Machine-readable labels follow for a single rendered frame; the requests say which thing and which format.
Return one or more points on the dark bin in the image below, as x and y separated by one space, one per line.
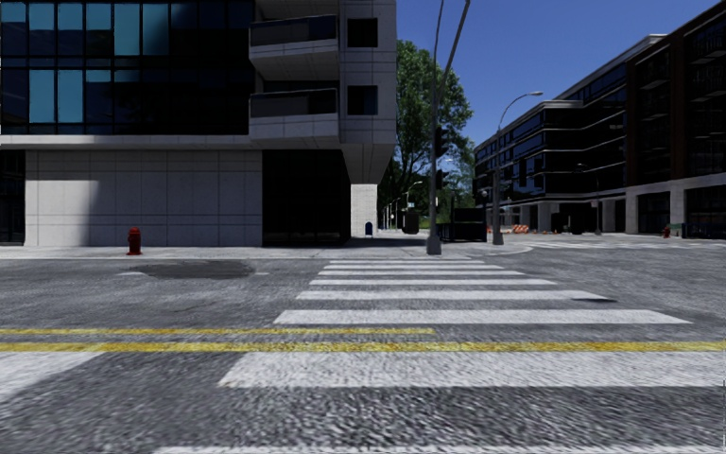
410 222

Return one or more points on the grey street lamp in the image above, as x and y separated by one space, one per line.
597 198
497 193
407 196

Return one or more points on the traffic light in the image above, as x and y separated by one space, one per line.
434 187

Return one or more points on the black bus shelter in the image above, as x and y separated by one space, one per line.
468 224

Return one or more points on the trees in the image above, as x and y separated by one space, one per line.
420 113

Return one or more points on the orange striped barrier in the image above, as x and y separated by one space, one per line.
520 228

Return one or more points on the pale concrete building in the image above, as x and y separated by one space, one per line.
198 193

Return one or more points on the dark glass building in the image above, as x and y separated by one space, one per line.
624 142

